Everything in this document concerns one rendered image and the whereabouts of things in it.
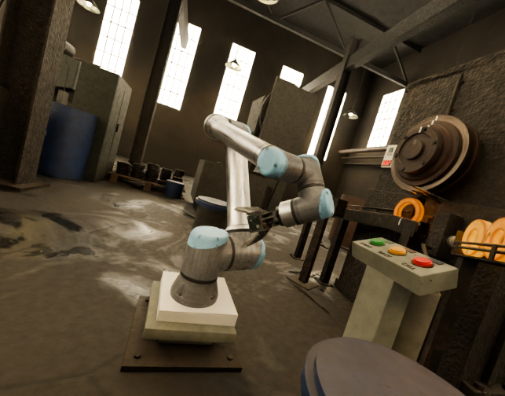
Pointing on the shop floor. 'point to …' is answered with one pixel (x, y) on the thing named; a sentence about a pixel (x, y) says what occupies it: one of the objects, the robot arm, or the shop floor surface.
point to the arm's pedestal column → (174, 351)
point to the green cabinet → (111, 132)
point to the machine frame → (495, 295)
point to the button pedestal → (390, 290)
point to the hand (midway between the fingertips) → (238, 228)
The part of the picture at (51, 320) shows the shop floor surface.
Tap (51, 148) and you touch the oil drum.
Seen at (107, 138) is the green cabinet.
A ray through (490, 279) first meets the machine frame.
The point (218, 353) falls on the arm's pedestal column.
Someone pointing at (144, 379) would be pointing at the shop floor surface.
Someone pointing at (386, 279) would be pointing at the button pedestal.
